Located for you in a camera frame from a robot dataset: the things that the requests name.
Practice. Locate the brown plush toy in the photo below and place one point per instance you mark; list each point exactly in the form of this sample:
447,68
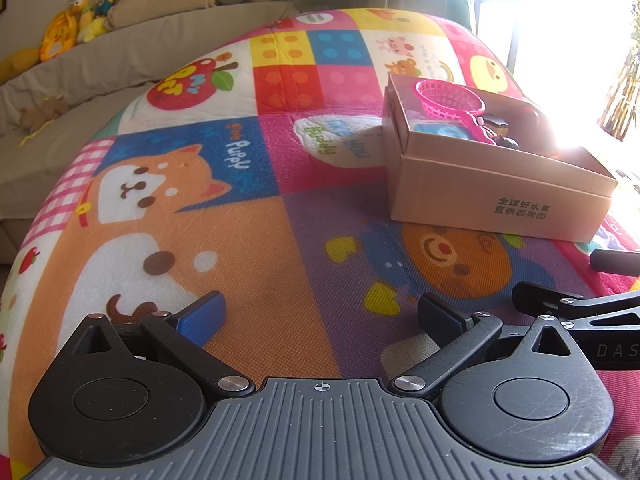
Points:
42,112

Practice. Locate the beige cushion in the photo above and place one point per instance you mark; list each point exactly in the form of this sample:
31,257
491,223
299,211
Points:
160,7

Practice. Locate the pink plastic toy strainer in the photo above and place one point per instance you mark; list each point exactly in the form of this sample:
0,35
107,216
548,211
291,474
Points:
442,97

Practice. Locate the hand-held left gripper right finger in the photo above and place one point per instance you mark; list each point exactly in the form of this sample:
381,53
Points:
440,317

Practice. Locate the beige sofa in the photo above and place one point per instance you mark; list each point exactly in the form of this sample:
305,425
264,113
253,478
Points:
55,110

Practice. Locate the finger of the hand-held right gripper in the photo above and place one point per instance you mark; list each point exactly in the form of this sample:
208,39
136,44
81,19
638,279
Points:
540,297
612,261

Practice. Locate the colourful cartoon play mat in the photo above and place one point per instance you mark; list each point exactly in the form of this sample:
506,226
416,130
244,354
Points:
310,200

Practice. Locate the yellow duck plush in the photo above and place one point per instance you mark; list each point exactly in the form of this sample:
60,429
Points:
82,10

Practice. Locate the yellow round plush bag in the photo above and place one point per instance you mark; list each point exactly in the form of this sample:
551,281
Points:
60,35

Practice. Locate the blue tissue packet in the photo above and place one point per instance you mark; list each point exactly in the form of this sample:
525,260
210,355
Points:
440,131

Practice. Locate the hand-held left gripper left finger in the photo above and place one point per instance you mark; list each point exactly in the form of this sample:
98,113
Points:
202,317

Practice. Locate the pink cardboard box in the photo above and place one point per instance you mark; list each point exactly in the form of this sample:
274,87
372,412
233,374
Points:
450,195

